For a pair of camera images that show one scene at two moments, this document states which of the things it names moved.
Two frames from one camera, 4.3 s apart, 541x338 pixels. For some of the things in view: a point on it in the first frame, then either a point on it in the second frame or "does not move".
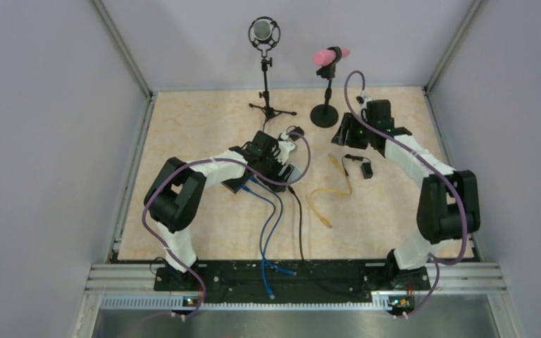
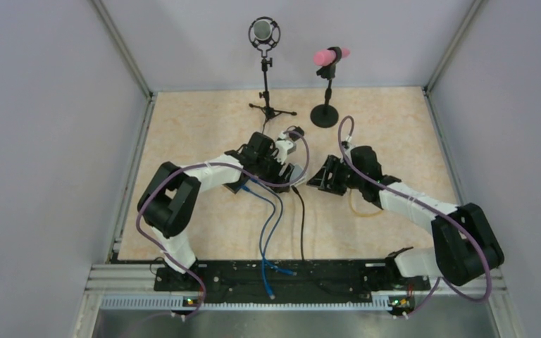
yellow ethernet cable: [337, 165] → [356, 211]
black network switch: [234, 184] does not move
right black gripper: [344, 136] → [322, 181]
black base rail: [292, 279] does not move
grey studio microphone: [264, 33] does not move
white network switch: [296, 173] does not move
